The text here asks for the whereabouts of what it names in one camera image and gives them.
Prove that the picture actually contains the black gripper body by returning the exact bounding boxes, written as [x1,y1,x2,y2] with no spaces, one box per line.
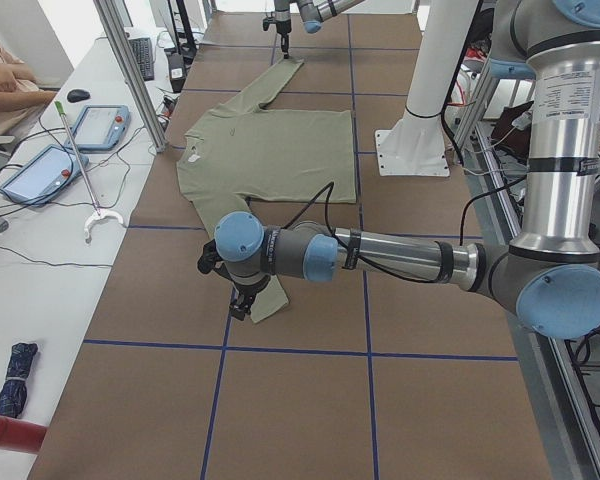
[231,274,271,306]
[274,12,291,34]

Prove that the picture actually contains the sage green long-sleeve shirt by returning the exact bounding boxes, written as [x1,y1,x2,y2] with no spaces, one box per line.
[176,57,358,325]

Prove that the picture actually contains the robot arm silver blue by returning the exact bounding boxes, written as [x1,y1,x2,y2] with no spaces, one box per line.
[262,0,363,59]
[198,1,600,340]

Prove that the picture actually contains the seated person beige clothes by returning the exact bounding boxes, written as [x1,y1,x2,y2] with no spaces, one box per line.
[0,44,56,137]

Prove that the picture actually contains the black power adapter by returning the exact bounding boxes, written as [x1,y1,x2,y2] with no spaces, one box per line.
[167,52,187,93]

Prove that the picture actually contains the black keyboard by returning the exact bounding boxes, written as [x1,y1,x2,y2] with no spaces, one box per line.
[128,37,155,81]

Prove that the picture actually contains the white reacher grabber stick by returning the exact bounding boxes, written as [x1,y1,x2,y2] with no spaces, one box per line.
[54,101,125,244]

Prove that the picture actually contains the far blue teach pendant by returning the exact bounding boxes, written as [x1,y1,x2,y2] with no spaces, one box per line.
[71,105,130,153]

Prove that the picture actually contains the blue teach pendant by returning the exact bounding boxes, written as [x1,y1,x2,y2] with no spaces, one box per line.
[0,145,89,206]
[71,105,130,153]

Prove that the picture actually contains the black computer mouse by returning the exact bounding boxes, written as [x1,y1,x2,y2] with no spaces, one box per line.
[66,89,91,103]

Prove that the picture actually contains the near blue teach pendant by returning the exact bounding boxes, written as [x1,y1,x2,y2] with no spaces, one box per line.
[0,145,89,206]

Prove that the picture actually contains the folded dark blue umbrella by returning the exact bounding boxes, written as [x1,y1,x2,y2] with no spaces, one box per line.
[0,342,39,418]

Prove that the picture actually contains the red cylinder tube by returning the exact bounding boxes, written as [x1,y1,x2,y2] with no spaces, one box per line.
[0,415,47,454]

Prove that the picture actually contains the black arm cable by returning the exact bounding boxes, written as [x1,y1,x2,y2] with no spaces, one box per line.
[285,181,531,285]

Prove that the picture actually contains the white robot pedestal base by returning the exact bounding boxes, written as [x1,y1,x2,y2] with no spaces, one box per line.
[375,0,479,177]

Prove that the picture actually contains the aluminium frame post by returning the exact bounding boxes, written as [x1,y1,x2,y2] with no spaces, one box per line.
[93,0,167,153]

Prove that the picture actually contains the aluminium frame rail structure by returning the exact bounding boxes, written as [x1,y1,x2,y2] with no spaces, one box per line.
[454,42,600,479]

